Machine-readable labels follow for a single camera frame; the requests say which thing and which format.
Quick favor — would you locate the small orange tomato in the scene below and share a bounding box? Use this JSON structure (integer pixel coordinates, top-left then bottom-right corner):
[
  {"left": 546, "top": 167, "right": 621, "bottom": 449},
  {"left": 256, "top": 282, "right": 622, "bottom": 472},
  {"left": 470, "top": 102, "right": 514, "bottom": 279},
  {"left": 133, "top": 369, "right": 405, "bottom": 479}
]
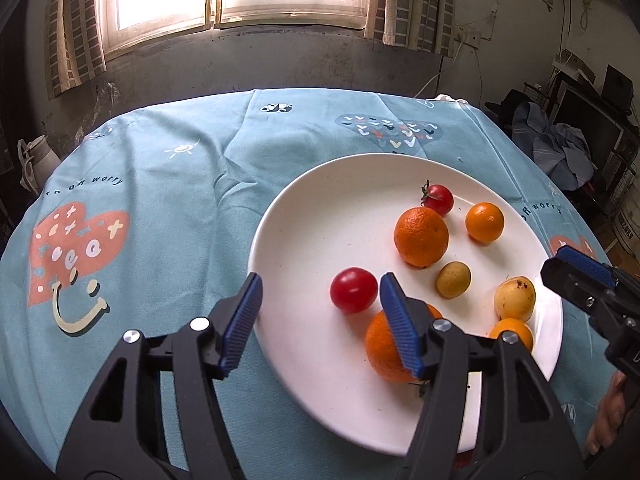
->
[{"left": 488, "top": 318, "right": 534, "bottom": 351}]

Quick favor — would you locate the yellow loquat fruit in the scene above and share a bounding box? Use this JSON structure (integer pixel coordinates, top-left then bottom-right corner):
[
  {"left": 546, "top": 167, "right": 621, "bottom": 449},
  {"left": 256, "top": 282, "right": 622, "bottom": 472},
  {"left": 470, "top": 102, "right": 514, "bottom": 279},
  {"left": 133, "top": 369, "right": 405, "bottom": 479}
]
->
[{"left": 494, "top": 276, "right": 536, "bottom": 322}]

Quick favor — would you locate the large rough mandarin orange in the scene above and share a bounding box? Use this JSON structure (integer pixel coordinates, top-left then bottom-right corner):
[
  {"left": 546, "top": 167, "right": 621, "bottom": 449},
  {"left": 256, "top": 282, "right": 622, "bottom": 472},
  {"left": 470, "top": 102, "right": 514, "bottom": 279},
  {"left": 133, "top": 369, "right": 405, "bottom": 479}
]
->
[{"left": 364, "top": 310, "right": 418, "bottom": 384}]

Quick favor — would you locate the small round orange kumquat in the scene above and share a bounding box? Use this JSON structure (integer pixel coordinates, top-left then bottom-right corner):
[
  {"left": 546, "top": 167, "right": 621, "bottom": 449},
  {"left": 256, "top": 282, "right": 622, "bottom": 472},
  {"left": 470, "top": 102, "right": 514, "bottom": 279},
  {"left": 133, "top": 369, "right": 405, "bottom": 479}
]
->
[{"left": 465, "top": 202, "right": 504, "bottom": 244}]

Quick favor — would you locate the red cherry tomato with stem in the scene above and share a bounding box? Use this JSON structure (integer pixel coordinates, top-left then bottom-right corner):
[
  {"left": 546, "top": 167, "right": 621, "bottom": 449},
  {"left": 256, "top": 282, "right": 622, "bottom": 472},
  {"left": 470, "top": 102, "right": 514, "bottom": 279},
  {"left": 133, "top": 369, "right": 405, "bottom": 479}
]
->
[{"left": 421, "top": 180, "right": 454, "bottom": 217}]

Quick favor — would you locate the person right hand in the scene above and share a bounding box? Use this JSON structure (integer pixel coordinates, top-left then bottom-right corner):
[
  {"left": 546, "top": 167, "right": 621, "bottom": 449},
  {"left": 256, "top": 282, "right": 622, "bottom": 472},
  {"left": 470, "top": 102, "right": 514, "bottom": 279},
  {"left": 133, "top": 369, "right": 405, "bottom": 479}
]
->
[{"left": 586, "top": 370, "right": 627, "bottom": 455}]

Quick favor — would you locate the white plastic bucket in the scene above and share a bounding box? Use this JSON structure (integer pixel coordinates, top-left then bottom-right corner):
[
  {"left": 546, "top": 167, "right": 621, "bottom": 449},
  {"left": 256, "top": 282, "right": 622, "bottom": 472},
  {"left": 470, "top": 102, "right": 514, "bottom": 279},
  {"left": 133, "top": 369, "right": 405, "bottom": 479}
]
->
[{"left": 613, "top": 192, "right": 640, "bottom": 259}]

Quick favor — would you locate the pile of blue-grey clothes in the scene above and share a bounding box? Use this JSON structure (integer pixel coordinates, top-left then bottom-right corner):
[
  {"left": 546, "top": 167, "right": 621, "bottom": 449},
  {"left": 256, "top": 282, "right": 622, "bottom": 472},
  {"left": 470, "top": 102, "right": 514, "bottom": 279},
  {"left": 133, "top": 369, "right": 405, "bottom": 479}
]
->
[{"left": 485, "top": 90, "right": 594, "bottom": 191}]

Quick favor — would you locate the black monitor screen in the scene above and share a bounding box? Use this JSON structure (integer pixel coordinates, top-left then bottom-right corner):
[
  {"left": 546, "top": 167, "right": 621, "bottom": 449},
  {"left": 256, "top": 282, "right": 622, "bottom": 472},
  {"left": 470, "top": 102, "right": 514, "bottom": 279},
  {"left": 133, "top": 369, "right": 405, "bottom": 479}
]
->
[{"left": 546, "top": 70, "right": 639, "bottom": 174}]

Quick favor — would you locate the white oval plate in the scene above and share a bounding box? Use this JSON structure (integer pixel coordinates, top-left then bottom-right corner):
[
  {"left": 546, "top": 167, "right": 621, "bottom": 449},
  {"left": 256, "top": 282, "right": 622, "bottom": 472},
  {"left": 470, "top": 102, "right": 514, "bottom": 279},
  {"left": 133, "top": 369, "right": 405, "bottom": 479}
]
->
[{"left": 248, "top": 153, "right": 547, "bottom": 456}]

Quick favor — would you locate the light blue patterned tablecloth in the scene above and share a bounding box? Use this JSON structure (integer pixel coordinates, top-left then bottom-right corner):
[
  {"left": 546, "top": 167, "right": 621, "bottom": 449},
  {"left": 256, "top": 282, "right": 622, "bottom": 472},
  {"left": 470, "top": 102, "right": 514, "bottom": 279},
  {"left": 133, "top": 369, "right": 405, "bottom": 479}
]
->
[{"left": 1, "top": 89, "right": 605, "bottom": 479}]

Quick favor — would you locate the white ceramic jug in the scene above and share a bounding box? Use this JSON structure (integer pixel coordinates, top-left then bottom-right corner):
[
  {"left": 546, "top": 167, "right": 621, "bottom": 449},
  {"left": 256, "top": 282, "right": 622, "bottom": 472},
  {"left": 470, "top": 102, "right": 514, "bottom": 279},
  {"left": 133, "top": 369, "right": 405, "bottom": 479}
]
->
[{"left": 17, "top": 136, "right": 61, "bottom": 195}]

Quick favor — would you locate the right checkered curtain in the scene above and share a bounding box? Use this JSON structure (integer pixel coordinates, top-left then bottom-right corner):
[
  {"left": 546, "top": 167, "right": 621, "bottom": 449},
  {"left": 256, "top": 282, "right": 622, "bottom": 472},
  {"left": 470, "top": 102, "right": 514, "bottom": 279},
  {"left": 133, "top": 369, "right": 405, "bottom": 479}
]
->
[{"left": 364, "top": 0, "right": 454, "bottom": 58}]

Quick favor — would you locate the checkered curtain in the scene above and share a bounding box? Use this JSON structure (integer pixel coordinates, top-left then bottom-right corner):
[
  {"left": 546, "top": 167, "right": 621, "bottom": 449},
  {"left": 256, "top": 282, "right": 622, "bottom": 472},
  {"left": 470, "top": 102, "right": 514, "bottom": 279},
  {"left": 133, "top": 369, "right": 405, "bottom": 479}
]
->
[
  {"left": 364, "top": 0, "right": 454, "bottom": 58},
  {"left": 44, "top": 0, "right": 106, "bottom": 99}
]

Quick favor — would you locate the left checkered curtain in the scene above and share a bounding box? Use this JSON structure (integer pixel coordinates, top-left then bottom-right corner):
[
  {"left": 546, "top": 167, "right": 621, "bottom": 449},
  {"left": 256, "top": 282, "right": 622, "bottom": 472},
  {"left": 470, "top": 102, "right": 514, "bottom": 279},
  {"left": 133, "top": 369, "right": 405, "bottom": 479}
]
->
[{"left": 44, "top": 0, "right": 106, "bottom": 99}]

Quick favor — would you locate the wall power socket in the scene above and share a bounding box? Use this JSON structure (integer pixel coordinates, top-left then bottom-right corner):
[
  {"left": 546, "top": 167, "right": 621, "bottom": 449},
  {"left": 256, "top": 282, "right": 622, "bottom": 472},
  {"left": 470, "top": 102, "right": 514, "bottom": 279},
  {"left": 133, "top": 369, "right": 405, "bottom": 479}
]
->
[{"left": 454, "top": 26, "right": 482, "bottom": 49}]

